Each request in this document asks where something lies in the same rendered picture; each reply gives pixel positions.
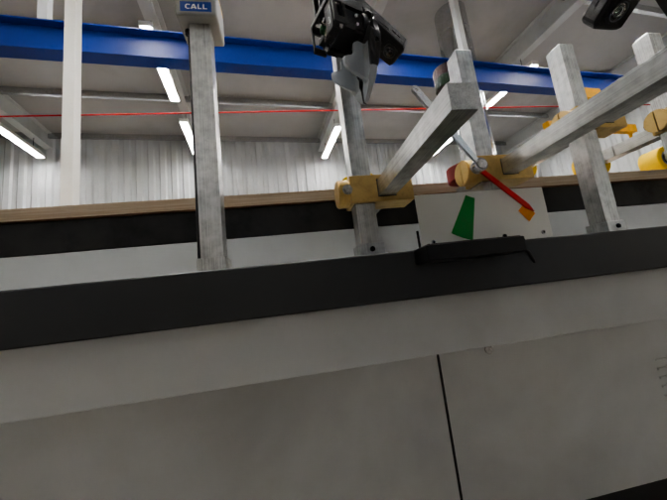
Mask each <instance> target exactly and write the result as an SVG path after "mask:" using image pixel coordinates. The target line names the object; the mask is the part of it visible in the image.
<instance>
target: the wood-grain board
mask: <svg viewBox="0 0 667 500"><path fill-rule="evenodd" d="M608 177H609V180H610V183H611V184H613V183H628V182H643V181H658V180H667V169H666V170H649V171H633V172H617V173H608ZM578 185H579V182H578V178H577V175H567V176H552V177H535V178H532V179H530V180H528V181H526V182H525V183H523V184H521V185H519V186H517V187H508V188H539V187H542V188H554V187H569V186H578ZM412 186H413V192H414V195H421V194H436V193H451V192H457V188H459V187H450V186H449V184H448V183H437V184H420V185H412ZM321 202H335V200H334V189H323V190H307V191H291V192H274V193H258V194H242V195H226V196H225V197H224V209H233V208H247V207H261V206H276V205H291V204H306V203H321ZM188 211H196V198H195V197H193V198H176V199H160V200H144V201H127V202H111V203H95V204H79V205H62V206H46V207H29V208H13V209H0V224H12V223H27V222H42V221H56V220H71V219H86V218H100V217H114V216H129V215H144V214H159V213H174V212H188Z"/></svg>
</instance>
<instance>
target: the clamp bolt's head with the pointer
mask: <svg viewBox="0 0 667 500"><path fill-rule="evenodd" d="M476 164H477V166H478V167H479V168H481V169H484V168H485V167H486V165H487V163H486V161H485V160H484V159H479V160H477V162H476ZM470 170H471V171H472V172H473V173H474V174H482V175H483V176H485V177H486V178H487V179H488V180H490V181H491V182H492V183H494V184H495V185H496V186H498V187H499V188H500V189H502V190H503V191H504V192H506V193H507V194H508V195H510V196H511V197H512V198H513V199H515V200H516V201H517V202H519V203H520V204H521V205H522V206H524V207H525V208H527V209H530V210H532V211H534V209H533V208H532V207H531V205H530V204H529V203H528V202H526V201H525V200H524V199H523V198H521V197H520V196H519V195H517V194H516V193H515V192H513V191H512V190H511V189H510V188H508V187H507V186H505V185H504V184H503V183H502V182H500V181H499V180H498V179H496V178H495V177H494V176H492V175H491V174H490V173H489V172H487V171H483V172H482V173H478V172H476V171H475V170H474V169H473V168H472V163H471V164H470Z"/></svg>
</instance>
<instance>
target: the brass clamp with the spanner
mask: <svg viewBox="0 0 667 500"><path fill-rule="evenodd" d="M505 156H507V155H488V156H477V157H478V158H484V159H486V161H487V164H488V166H487V169H486V171H487V172H489V173H490V174H491V175H492V176H494V177H495V178H496V179H498V180H499V181H500V182H502V183H503V184H504V185H505V186H507V187H517V186H519V185H521V184H523V183H525V182H526V181H528V180H530V179H532V178H534V173H533V169H532V165H531V166H530V167H528V168H526V169H524V170H523V171H521V172H519V173H517V174H505V173H504V172H503V168H502V164H501V159H502V158H504V157H505ZM471 163H472V160H467V161H460V162H459V163H458V165H457V167H456V170H455V180H456V183H457V184H458V186H460V187H466V189H472V188H474V187H475V186H477V185H478V184H480V183H481V182H490V180H488V179H487V178H486V177H485V176H483V175H482V174H474V173H473V172H472V171H471V170H470V164H471Z"/></svg>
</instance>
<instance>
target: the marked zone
mask: <svg viewBox="0 0 667 500"><path fill-rule="evenodd" d="M473 218H474V197H470V196H467V195H466V196H465V199H464V202H463V204H462V207H461V210H460V212H459V215H458V218H457V220H456V223H455V226H454V228H453V231H452V233H453V234H455V235H457V236H459V237H462V238H465V239H469V240H473Z"/></svg>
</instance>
